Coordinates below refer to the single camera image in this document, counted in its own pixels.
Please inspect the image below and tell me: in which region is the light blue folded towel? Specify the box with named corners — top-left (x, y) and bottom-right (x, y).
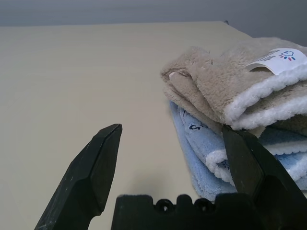
top-left (169, 100), bottom-right (307, 199)

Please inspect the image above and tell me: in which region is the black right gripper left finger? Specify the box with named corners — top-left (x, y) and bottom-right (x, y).
top-left (33, 123), bottom-right (123, 230)

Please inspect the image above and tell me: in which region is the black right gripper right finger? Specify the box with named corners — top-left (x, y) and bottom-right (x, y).
top-left (222, 125), bottom-right (307, 230)

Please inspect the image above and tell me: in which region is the beige folded towel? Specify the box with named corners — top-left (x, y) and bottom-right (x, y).
top-left (160, 37), bottom-right (307, 139)

